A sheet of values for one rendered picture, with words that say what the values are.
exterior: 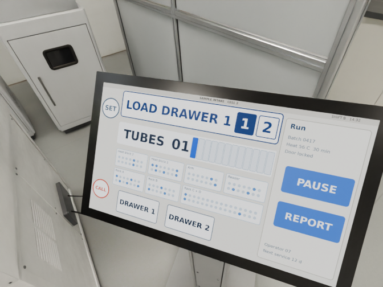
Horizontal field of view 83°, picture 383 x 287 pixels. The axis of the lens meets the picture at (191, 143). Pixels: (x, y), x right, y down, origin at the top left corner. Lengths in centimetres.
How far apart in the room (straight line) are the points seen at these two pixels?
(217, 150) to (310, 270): 25
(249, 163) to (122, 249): 128
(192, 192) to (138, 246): 116
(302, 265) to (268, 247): 6
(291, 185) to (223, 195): 11
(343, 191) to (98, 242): 145
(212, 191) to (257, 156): 10
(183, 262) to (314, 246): 106
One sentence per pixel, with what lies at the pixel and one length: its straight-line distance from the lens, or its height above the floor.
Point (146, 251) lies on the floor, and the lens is 152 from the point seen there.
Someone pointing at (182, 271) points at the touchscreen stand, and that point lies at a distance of 141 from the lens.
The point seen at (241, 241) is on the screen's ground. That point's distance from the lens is 43.
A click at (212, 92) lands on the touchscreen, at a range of 39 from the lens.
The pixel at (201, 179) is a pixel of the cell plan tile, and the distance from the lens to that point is 40.
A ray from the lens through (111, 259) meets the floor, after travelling 156.
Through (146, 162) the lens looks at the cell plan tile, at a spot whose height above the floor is 108.
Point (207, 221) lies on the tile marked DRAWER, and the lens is 42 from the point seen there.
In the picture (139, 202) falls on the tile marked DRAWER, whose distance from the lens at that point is 46.
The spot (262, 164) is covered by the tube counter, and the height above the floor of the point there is 111.
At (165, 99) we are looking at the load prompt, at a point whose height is 117.
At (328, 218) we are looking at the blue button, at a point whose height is 106.
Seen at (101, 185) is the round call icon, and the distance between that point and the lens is 50.
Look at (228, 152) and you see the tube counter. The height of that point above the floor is 111.
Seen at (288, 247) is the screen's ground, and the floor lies 101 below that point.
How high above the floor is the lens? 140
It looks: 45 degrees down
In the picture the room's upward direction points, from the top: 4 degrees counter-clockwise
